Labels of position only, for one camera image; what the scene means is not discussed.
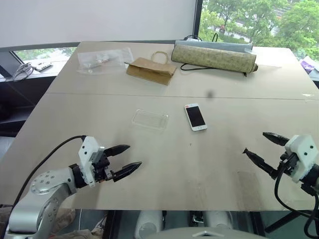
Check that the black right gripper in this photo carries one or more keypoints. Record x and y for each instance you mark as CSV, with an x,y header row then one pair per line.
x,y
289,164

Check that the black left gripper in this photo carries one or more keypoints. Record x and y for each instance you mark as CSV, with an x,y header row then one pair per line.
x,y
102,169

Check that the clear phone case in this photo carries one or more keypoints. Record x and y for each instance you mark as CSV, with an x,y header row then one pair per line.
x,y
149,120

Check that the white smartphone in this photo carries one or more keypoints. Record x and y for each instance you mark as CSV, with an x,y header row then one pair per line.
x,y
195,117

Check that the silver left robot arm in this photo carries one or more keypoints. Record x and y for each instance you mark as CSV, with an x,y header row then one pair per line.
x,y
45,184

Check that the white rounded cylinder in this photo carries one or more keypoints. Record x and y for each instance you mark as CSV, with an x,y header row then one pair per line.
x,y
148,224
219,220

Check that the brown paper bag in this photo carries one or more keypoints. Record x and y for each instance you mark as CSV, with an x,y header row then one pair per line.
x,y
149,72

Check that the purple patterned cloth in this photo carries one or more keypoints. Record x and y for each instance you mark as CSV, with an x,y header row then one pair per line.
x,y
310,66

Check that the clear plastic bag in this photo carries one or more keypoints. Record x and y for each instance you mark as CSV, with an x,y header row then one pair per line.
x,y
99,59

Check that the rolled beige mat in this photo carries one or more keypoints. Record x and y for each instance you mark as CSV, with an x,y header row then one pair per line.
x,y
211,57

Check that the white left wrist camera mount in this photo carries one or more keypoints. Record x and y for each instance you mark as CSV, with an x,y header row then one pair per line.
x,y
87,154

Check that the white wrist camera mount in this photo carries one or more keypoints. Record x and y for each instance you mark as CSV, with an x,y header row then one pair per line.
x,y
87,154
302,154

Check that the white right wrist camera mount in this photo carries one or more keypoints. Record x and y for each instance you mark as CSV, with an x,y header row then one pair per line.
x,y
302,154

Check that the black window frame post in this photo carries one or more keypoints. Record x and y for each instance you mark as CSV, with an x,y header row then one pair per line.
x,y
197,20

